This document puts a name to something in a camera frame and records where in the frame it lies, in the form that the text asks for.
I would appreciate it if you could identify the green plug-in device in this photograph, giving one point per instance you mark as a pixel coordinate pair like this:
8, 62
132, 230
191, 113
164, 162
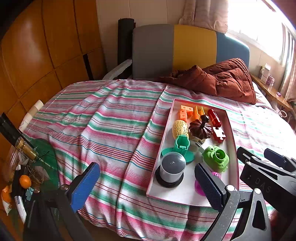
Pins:
215, 157

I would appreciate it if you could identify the stack of paper cups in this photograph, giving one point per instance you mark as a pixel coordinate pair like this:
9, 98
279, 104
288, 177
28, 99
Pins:
31, 114

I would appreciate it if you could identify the small purple box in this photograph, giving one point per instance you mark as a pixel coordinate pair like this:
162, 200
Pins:
270, 81

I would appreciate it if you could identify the dark brown pumpkin toy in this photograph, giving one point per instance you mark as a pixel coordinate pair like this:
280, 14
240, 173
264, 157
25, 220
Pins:
200, 131

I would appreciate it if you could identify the yellow perforated oval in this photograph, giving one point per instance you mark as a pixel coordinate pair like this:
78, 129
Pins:
180, 129

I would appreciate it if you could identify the grey yellow blue headboard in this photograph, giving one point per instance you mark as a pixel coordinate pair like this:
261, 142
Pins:
152, 51

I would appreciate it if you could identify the red puzzle piece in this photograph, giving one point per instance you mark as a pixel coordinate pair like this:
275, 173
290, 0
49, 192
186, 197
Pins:
218, 135

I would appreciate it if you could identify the wooden side table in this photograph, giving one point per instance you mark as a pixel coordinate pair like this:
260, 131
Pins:
272, 95

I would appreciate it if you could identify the pink cardboard tray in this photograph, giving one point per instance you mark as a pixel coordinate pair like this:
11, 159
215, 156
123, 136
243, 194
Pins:
185, 192

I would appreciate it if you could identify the dark bottle gold neck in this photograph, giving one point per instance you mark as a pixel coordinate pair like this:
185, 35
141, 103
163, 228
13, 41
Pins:
25, 148

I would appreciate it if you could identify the orange cube blocks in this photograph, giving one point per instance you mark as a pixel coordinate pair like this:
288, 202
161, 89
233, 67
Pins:
185, 113

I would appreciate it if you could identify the person's right forearm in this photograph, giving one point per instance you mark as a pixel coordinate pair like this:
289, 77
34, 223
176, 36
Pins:
275, 219

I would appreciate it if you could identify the brown quilt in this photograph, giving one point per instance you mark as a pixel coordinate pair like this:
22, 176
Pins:
231, 81

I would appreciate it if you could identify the grey dome toy black base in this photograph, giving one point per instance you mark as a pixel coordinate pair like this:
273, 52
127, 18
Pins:
171, 166

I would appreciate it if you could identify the green glass side table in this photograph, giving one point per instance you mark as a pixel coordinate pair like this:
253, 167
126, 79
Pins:
49, 162

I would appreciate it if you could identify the white carton box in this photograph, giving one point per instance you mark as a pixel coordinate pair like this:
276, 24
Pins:
265, 73

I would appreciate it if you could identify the pink plastic toy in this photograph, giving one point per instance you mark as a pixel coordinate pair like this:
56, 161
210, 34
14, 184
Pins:
199, 188

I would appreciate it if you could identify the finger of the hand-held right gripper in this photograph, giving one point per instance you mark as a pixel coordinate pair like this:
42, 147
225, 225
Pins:
275, 156
246, 155

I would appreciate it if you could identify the striped bedsheet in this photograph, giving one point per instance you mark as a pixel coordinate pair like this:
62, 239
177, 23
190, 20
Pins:
92, 115

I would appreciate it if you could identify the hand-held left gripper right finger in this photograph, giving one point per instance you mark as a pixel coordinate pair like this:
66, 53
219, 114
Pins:
209, 187

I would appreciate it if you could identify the wooden wardrobe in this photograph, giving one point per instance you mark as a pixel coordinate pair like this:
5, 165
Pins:
34, 46

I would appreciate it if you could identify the red capsule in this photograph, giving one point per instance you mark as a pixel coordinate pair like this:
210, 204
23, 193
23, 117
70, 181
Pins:
214, 118

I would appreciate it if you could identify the orange fruit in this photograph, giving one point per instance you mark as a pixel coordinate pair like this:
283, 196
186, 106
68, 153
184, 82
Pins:
5, 194
25, 182

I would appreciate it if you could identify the yellow orange track piece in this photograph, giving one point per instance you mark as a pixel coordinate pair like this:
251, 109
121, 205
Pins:
197, 113

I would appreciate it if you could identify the beige patterned curtain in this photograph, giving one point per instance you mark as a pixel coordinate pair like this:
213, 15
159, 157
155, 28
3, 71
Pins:
203, 14
289, 76

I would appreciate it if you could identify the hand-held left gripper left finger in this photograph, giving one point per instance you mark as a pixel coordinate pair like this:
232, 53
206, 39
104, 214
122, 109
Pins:
85, 185

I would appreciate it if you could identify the green plastic toy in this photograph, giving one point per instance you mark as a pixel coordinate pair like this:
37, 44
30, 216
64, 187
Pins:
181, 143

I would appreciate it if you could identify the white tube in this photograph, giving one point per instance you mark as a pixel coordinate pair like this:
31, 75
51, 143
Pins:
20, 208

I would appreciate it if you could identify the window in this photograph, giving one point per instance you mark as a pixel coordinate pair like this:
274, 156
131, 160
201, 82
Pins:
254, 23

